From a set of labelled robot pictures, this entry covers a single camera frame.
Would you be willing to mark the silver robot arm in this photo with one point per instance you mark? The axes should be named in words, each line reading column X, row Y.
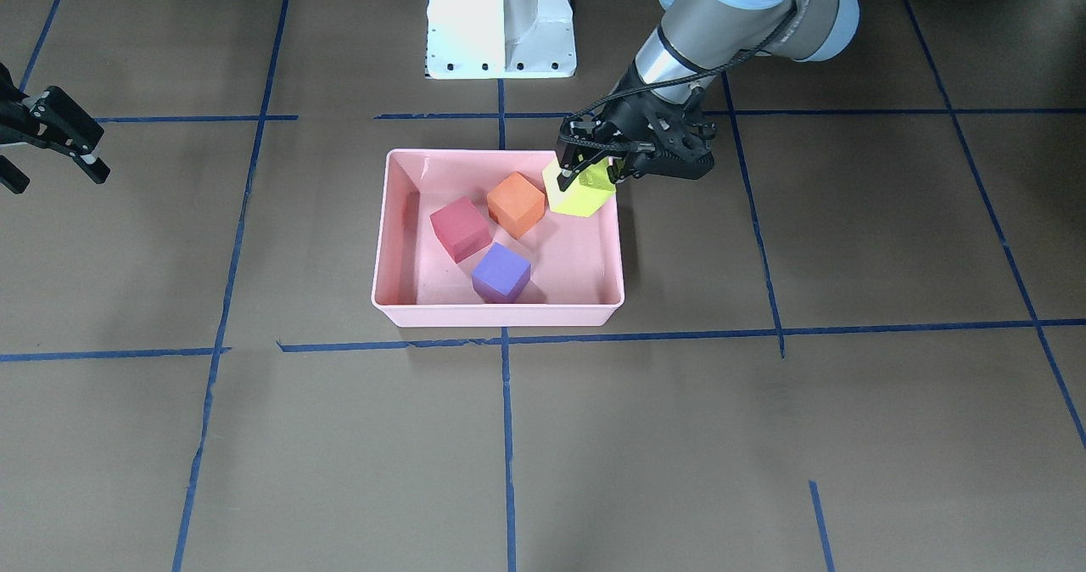
column 699, row 40

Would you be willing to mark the white mast base bracket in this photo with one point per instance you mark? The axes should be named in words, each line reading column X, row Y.
column 479, row 39

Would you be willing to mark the yellow foam block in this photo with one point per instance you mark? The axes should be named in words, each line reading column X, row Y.
column 584, row 195

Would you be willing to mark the purple foam block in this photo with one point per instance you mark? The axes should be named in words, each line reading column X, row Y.
column 501, row 276

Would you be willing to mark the pink plastic bin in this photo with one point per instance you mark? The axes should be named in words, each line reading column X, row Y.
column 575, row 261

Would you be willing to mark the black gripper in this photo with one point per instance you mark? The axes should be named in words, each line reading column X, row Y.
column 629, row 114

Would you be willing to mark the orange foam block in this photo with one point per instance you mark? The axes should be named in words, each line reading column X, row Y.
column 516, row 204

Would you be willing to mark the red foam block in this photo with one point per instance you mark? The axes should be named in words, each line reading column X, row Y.
column 461, row 229

